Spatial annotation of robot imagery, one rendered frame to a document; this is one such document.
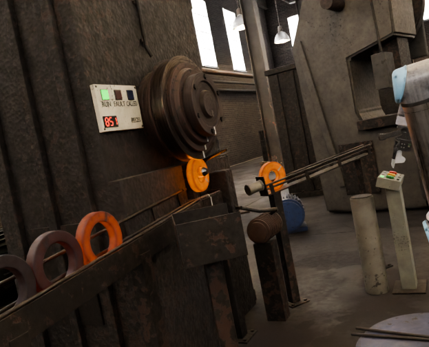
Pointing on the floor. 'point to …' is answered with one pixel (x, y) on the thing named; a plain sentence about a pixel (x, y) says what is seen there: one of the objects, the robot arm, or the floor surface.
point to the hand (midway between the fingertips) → (392, 165)
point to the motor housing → (269, 264)
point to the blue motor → (294, 213)
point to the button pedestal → (401, 237)
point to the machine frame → (90, 154)
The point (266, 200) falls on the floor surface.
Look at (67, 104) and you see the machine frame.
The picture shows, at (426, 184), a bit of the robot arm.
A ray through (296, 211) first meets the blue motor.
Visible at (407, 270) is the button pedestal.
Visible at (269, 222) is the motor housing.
